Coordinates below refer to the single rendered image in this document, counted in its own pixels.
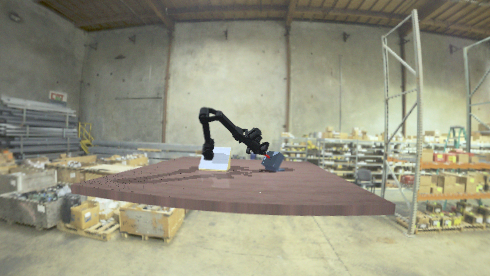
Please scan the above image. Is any blue-grey sloped panel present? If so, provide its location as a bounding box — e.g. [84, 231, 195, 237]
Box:
[261, 151, 285, 172]

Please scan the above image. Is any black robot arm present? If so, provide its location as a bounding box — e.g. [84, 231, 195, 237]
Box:
[199, 107, 263, 161]

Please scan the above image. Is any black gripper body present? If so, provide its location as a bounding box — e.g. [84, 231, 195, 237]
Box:
[246, 140, 270, 154]

